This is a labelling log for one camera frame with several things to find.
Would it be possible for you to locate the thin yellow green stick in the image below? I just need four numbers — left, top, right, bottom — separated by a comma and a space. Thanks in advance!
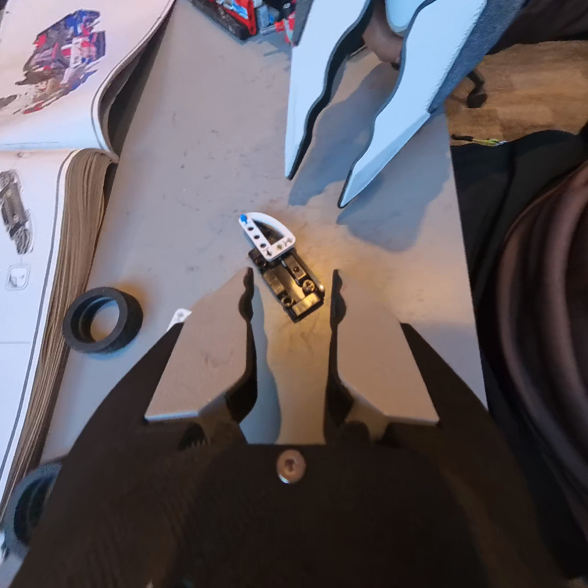
450, 134, 507, 147

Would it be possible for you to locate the grey desk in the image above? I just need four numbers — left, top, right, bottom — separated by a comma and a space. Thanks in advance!
41, 0, 488, 460

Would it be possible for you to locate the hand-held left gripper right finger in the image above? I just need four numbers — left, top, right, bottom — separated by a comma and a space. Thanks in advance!
324, 269, 440, 430

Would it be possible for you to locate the white curved toy panel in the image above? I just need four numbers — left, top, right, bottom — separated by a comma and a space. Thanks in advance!
166, 307, 193, 333
237, 212, 296, 263

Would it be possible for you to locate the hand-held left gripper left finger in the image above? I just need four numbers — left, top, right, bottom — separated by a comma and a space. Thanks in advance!
144, 267, 259, 424

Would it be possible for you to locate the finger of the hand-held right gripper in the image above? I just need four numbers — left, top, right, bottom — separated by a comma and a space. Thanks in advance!
285, 0, 372, 180
337, 0, 488, 209

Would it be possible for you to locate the open instruction booklet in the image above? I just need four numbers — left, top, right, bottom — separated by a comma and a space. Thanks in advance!
0, 0, 178, 499

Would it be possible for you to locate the black patterned toy beam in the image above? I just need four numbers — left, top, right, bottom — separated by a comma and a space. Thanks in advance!
248, 246, 326, 324

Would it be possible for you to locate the person's right hand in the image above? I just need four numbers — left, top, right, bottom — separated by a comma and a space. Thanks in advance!
363, 4, 406, 65

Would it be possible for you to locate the red toy car model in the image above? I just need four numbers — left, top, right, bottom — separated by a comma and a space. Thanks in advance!
190, 0, 300, 43

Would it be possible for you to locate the black toy tire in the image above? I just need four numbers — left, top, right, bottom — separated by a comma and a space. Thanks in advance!
62, 287, 144, 354
0, 461, 63, 559

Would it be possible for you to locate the black office chair base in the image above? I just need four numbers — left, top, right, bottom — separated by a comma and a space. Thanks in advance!
465, 70, 488, 109

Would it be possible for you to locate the person's brown shirt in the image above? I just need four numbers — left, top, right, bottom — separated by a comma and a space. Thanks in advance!
496, 161, 588, 465

